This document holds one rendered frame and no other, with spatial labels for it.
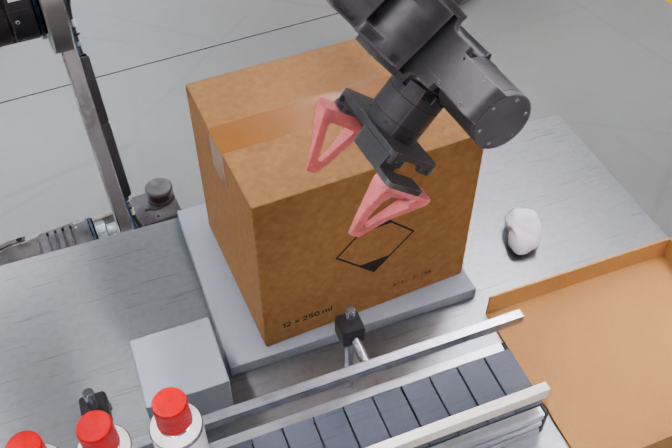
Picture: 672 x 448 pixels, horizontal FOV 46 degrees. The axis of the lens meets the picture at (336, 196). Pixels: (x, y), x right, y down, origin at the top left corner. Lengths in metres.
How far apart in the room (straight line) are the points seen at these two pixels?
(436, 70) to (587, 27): 2.59
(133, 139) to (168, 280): 1.54
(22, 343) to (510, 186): 0.77
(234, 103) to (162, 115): 1.78
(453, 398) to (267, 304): 0.25
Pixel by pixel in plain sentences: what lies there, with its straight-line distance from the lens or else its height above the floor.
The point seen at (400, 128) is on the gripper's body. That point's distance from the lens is 0.73.
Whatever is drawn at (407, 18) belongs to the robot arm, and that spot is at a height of 1.38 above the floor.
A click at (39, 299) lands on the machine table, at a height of 0.83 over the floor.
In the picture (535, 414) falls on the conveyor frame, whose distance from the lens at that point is 1.01.
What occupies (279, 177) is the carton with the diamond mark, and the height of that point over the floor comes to 1.12.
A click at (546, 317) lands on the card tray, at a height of 0.83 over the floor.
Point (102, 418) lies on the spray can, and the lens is 0.78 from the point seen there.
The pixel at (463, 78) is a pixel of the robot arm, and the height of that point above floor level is 1.34.
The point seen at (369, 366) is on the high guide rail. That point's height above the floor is 0.96.
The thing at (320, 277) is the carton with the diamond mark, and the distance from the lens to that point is 1.00.
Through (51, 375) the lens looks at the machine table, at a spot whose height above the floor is 0.83.
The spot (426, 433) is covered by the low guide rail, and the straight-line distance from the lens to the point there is 0.94.
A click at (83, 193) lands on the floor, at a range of 2.55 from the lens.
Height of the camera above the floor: 1.74
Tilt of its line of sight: 46 degrees down
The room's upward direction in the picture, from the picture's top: straight up
